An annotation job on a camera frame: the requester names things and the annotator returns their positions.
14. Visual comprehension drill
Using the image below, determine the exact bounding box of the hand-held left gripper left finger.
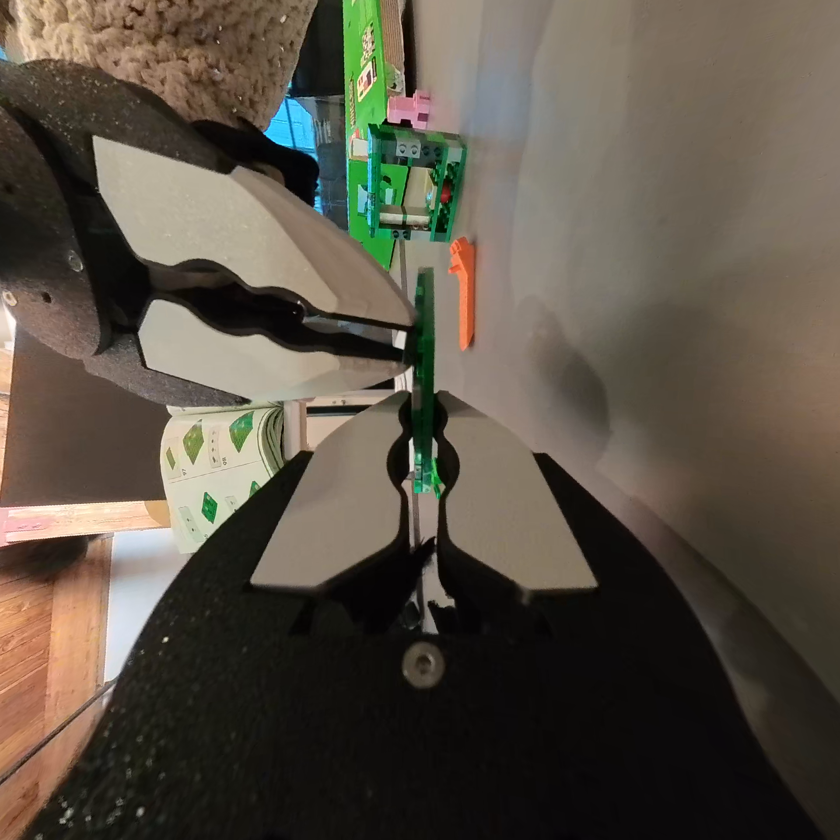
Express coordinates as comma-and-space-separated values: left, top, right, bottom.
249, 390, 412, 595

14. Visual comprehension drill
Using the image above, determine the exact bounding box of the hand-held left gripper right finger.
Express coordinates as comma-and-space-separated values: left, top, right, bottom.
435, 390, 599, 595

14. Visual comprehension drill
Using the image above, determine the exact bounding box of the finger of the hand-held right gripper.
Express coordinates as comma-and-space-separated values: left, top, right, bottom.
138, 298, 409, 403
92, 134, 419, 329

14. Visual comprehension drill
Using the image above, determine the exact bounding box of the green mosaic lego plate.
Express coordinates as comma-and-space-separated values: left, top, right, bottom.
402, 266, 448, 501

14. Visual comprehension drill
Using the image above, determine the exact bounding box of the person's right forearm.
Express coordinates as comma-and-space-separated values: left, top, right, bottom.
0, 0, 319, 132

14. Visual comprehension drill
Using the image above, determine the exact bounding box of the lego instruction booklet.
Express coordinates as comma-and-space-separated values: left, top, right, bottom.
159, 403, 287, 555

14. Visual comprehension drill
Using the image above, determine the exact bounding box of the small green lego house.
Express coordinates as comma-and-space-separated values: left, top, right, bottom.
357, 123, 468, 244

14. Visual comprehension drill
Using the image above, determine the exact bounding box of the green lego box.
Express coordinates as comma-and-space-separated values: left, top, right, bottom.
343, 0, 406, 270

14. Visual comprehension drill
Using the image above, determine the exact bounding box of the pink lego pig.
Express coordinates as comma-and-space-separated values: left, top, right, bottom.
387, 91, 434, 129

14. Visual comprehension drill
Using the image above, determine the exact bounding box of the orange lego brick separator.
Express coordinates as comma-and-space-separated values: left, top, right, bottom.
448, 236, 477, 350

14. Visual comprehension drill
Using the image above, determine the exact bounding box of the black flat panel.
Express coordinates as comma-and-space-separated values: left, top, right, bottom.
0, 328, 173, 508

